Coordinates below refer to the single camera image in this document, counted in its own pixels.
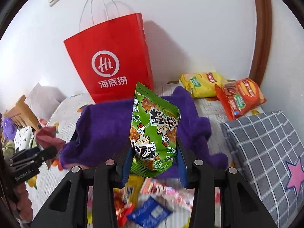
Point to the yellow snack packet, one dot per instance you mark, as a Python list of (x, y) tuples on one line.
[(131, 189)]

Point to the wooden chair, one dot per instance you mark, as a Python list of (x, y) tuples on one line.
[(22, 116)]

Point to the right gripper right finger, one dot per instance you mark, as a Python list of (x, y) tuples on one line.
[(240, 205)]

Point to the purple towel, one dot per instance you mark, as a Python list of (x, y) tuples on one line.
[(103, 130)]

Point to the yellow chips bag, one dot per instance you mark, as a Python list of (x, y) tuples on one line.
[(202, 85)]

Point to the grey checked cloth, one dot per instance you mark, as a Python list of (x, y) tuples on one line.
[(268, 152)]

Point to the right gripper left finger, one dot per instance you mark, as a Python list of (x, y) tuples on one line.
[(67, 205)]

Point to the red gold snack packet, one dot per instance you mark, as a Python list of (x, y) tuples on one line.
[(122, 209)]

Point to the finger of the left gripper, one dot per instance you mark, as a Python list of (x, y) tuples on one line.
[(24, 154)]

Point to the person's left hand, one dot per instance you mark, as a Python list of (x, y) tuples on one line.
[(24, 204)]

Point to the green chicken snack packet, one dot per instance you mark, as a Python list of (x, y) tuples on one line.
[(153, 133)]

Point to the orange chips bag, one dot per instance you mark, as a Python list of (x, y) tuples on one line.
[(239, 97)]

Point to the red paper shopping bag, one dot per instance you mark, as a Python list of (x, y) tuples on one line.
[(111, 57)]

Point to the brown wooden door frame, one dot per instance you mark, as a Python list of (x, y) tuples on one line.
[(263, 40)]

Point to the large pink snack bag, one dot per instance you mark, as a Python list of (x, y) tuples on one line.
[(46, 137)]

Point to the strawberry print snack packet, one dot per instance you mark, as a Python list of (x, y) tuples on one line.
[(176, 195)]

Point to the white black spotted pillow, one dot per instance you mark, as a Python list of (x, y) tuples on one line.
[(23, 138)]

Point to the blue snack packet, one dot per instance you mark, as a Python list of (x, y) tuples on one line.
[(150, 214)]

